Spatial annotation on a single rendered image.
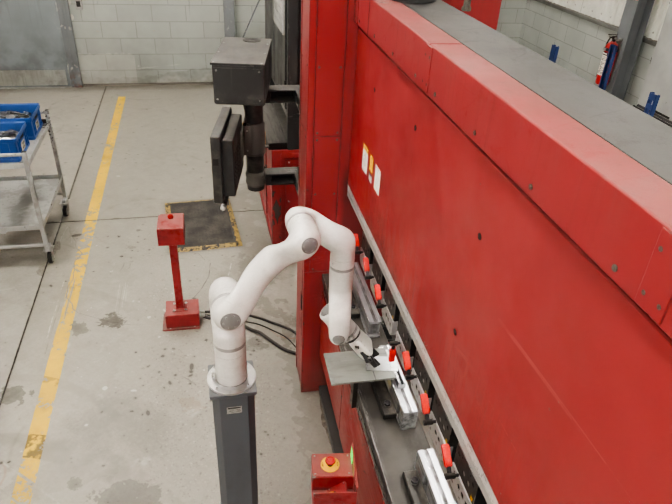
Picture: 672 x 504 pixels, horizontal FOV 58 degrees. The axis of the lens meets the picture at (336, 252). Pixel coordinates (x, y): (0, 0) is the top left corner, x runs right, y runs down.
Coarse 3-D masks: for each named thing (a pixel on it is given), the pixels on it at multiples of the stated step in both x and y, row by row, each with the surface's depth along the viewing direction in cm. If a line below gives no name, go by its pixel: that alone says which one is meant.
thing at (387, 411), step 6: (372, 384) 251; (378, 384) 250; (384, 384) 250; (378, 390) 247; (384, 390) 247; (378, 396) 244; (384, 396) 244; (390, 396) 244; (378, 402) 243; (384, 402) 241; (384, 408) 239; (390, 408) 239; (384, 414) 236; (390, 414) 236; (396, 414) 237
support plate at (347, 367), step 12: (384, 348) 254; (336, 360) 247; (348, 360) 247; (360, 360) 248; (336, 372) 241; (348, 372) 241; (360, 372) 242; (372, 372) 242; (384, 372) 242; (336, 384) 236
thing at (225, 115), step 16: (224, 112) 316; (224, 128) 301; (240, 128) 320; (224, 144) 292; (240, 144) 321; (224, 160) 297; (240, 160) 324; (224, 176) 301; (240, 176) 326; (224, 192) 306
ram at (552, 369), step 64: (384, 64) 221; (384, 128) 226; (448, 128) 164; (384, 192) 231; (448, 192) 167; (512, 192) 131; (384, 256) 237; (448, 256) 170; (512, 256) 132; (576, 256) 108; (448, 320) 173; (512, 320) 134; (576, 320) 110; (640, 320) 93; (448, 384) 176; (512, 384) 136; (576, 384) 111; (640, 384) 94; (512, 448) 138; (576, 448) 112; (640, 448) 95
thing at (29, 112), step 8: (0, 104) 479; (8, 104) 481; (16, 104) 482; (24, 104) 483; (32, 104) 484; (0, 112) 476; (8, 112) 472; (16, 112) 474; (24, 112) 473; (32, 112) 487; (0, 120) 453; (8, 120) 454; (16, 120) 455; (24, 120) 456; (32, 120) 462; (40, 120) 484; (32, 128) 462; (40, 128) 483; (32, 136) 465
